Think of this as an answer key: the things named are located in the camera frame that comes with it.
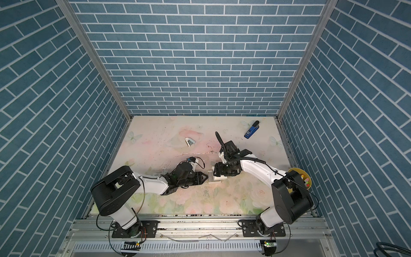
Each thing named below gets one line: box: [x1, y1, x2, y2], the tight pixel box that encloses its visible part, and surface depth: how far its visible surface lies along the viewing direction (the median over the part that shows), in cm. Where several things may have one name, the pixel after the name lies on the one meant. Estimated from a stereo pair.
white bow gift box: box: [207, 166, 228, 185], surface depth 87 cm
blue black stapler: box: [244, 120, 260, 140], surface depth 114 cm
